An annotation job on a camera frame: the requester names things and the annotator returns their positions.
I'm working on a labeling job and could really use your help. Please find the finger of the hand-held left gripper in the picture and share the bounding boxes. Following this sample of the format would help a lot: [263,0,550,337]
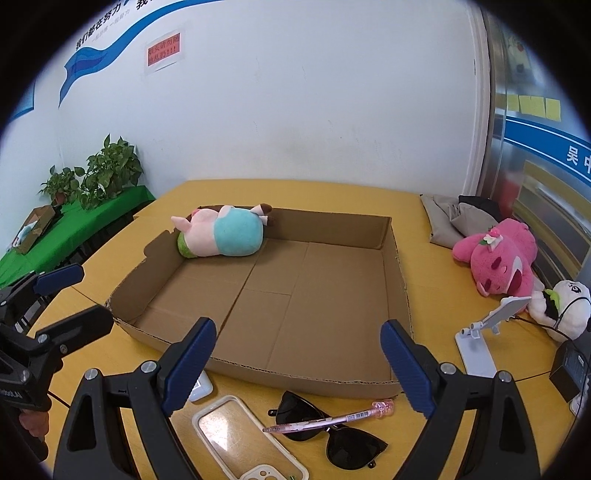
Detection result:
[28,305,114,370]
[0,264,85,326]

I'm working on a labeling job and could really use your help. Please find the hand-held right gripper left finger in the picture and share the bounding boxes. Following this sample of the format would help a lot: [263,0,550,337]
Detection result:
[55,318,218,480]

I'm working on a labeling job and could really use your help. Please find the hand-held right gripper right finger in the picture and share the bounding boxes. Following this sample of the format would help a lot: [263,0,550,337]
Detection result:
[379,319,541,480]

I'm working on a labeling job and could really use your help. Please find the white earbud case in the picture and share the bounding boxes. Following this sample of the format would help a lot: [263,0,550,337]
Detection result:
[187,369,214,401]

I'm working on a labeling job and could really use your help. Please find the clear phone case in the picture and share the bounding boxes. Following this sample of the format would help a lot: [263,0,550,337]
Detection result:
[192,395,309,480]

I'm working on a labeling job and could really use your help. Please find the pink pen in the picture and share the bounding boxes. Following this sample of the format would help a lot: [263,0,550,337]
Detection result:
[262,401,395,435]

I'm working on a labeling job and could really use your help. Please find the black sunglasses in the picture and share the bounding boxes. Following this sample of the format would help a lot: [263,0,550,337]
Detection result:
[268,391,389,478]

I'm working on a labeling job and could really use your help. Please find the shallow cardboard box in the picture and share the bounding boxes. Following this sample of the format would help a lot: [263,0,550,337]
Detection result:
[105,204,415,398]

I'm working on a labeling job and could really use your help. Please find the person's left hand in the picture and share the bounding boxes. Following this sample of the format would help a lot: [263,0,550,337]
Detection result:
[18,410,49,445]

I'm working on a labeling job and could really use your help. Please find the small open cardboard box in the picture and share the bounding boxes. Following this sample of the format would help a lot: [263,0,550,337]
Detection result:
[11,205,63,254]

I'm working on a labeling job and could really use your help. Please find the green tablecloth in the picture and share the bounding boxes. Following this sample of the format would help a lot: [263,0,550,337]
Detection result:
[0,185,157,287]

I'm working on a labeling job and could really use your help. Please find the white phone stand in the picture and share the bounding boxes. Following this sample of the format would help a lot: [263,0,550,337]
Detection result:
[455,295,532,377]

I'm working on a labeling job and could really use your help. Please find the small potted green plant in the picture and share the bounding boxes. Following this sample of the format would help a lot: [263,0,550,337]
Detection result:
[39,166,86,206]

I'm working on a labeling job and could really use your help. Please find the large potted green plant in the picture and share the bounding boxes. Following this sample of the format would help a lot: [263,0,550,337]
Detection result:
[81,134,144,206]

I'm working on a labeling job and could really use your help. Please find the pink and teal pig plush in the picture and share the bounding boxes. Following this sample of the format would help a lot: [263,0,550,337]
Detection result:
[171,203,278,259]

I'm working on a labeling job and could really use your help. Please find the pink bear plush toy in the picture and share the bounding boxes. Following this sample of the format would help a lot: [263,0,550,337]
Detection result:
[452,218,546,297]

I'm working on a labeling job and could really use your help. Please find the beige cloth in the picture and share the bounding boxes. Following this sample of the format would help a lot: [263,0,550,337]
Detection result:
[420,194,502,247]

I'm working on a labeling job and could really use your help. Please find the black power adapter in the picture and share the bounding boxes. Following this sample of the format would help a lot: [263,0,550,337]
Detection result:
[549,339,591,404]

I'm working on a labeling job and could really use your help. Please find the white panda plush toy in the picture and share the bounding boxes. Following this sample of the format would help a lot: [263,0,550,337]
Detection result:
[529,279,591,342]

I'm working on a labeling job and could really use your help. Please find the black cloth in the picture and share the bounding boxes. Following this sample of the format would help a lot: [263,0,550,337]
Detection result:
[458,195,504,217]

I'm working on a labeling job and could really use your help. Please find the yellow sticky notes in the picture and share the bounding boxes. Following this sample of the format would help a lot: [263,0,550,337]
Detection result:
[507,93,561,121]

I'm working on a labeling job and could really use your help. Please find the red and white wall sign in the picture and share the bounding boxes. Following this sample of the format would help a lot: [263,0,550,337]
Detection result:
[142,30,186,77]

